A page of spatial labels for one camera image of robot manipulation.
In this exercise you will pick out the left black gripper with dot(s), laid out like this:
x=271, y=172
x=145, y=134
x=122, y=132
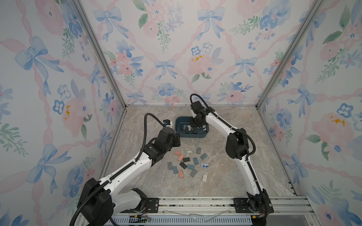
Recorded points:
x=177, y=140

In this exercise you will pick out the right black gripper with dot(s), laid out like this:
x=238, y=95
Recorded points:
x=193, y=125

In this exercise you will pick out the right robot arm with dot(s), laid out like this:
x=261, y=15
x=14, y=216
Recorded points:
x=240, y=147

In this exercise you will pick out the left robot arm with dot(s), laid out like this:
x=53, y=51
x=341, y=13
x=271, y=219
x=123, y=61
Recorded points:
x=101, y=199

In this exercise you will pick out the teal plastic storage box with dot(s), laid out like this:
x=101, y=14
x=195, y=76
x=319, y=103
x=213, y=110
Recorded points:
x=196, y=132

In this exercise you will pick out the pink eraser lower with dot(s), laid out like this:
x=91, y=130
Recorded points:
x=180, y=158

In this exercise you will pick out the blue eraser middle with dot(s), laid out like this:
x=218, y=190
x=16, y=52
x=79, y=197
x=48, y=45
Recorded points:
x=195, y=160

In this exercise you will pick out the grey-green eraser bottom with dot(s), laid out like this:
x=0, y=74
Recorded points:
x=194, y=172

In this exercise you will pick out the white eraser bottom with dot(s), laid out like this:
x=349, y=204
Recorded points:
x=204, y=179

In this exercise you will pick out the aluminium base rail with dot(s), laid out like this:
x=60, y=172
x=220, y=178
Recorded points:
x=207, y=211

